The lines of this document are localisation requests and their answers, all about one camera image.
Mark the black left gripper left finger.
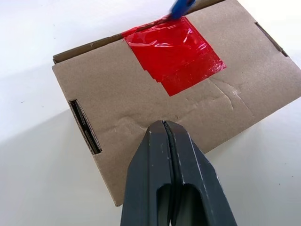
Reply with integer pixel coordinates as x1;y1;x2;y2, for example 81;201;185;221
120;120;174;226

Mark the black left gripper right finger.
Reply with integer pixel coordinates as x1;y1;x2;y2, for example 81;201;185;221
164;120;238;226

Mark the brown cardboard box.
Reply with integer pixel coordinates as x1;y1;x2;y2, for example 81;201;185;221
51;0;301;207

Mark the blue utility cutter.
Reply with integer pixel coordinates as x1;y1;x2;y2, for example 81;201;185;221
169;0;196;20

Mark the red tape patch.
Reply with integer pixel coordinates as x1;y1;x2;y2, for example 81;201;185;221
121;16;227;97

